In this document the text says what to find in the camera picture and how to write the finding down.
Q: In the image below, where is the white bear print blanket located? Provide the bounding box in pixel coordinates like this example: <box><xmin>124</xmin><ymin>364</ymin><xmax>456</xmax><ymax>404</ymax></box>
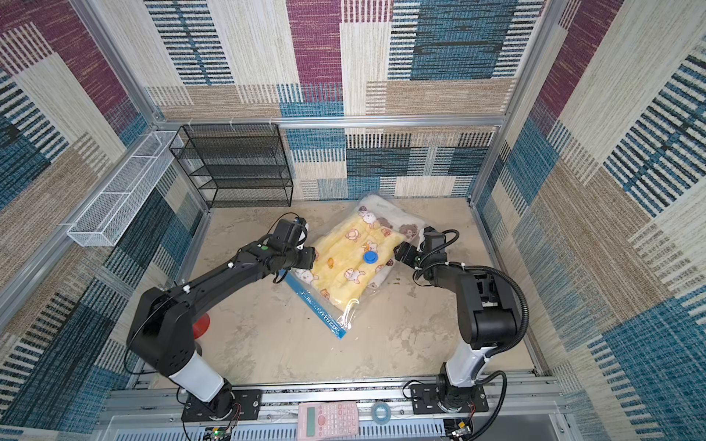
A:
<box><xmin>356</xmin><ymin>194</ymin><xmax>427</xmax><ymax>290</ymax></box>

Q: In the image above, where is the yellow cartoon print blanket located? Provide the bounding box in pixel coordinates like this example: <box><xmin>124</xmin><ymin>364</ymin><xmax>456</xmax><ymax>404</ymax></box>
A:
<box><xmin>294</xmin><ymin>213</ymin><xmax>403</xmax><ymax>312</ymax></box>

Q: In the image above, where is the clear vacuum bag blue zipper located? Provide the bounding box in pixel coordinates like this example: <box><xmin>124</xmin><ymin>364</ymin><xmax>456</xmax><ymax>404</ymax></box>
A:
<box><xmin>285</xmin><ymin>194</ymin><xmax>427</xmax><ymax>339</ymax></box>

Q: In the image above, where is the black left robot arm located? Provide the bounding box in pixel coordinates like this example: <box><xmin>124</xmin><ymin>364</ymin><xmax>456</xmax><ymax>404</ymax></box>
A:
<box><xmin>127</xmin><ymin>217</ymin><xmax>315</xmax><ymax>420</ymax></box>

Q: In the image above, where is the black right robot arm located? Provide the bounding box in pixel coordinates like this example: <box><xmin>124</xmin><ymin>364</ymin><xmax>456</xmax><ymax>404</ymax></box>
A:
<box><xmin>393</xmin><ymin>227</ymin><xmax>530</xmax><ymax>415</ymax></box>

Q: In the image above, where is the red pencil cup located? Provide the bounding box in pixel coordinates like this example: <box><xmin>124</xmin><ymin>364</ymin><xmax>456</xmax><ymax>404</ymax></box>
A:
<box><xmin>192</xmin><ymin>313</ymin><xmax>211</xmax><ymax>340</ymax></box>

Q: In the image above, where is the pink calculator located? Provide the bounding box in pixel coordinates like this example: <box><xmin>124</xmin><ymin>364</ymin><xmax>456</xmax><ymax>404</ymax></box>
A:
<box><xmin>297</xmin><ymin>402</ymin><xmax>360</xmax><ymax>440</ymax></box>

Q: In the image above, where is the black wire shelf rack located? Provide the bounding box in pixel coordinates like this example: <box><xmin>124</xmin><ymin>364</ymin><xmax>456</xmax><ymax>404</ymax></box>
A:
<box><xmin>169</xmin><ymin>123</ymin><xmax>293</xmax><ymax>209</ymax></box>

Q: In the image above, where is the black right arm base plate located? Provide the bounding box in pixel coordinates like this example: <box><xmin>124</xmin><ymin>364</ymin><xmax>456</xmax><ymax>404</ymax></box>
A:
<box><xmin>404</xmin><ymin>382</ymin><xmax>489</xmax><ymax>415</ymax></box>

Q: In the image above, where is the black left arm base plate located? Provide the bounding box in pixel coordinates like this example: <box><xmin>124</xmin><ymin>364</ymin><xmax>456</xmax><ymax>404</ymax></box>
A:
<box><xmin>181</xmin><ymin>390</ymin><xmax>263</xmax><ymax>423</ymax></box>

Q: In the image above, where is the white mesh wall basket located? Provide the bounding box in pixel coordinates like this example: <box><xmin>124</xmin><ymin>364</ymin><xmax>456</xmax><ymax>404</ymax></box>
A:
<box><xmin>67</xmin><ymin>132</ymin><xmax>177</xmax><ymax>247</ymax></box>

